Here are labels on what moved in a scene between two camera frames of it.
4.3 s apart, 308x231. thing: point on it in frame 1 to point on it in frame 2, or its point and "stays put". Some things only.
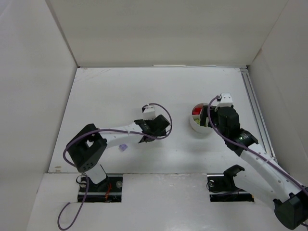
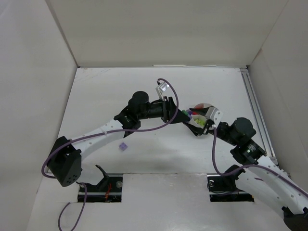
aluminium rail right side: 257,113 stays put
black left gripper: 149,134 to 168,109
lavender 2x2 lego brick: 123,147 stays put
